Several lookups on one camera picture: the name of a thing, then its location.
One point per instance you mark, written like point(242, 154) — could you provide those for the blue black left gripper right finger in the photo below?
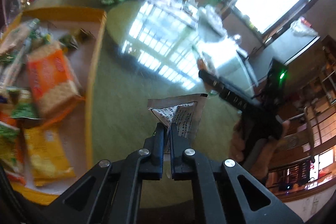
point(224, 192)

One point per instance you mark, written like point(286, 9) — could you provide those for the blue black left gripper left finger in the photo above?
point(110, 192)

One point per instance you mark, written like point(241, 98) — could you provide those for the yellow snack bag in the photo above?
point(46, 155)

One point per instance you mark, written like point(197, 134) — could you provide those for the silver triangular snack packet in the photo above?
point(184, 111)

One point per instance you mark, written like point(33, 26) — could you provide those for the green pea snack packet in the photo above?
point(25, 107)

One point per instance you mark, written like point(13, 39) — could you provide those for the orange cracker pack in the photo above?
point(54, 85)

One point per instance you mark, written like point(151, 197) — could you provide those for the small orange snack pack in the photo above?
point(205, 62)

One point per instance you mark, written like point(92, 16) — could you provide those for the grey cabinet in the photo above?
point(284, 48)

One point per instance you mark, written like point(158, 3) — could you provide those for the white plastic bag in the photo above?
point(210, 18)

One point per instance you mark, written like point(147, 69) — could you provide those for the yellow cardboard tray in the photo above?
point(79, 31)

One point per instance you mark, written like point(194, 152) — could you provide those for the paper mat on table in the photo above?
point(178, 11)

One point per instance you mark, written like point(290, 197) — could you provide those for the clear glass pitcher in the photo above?
point(11, 8)

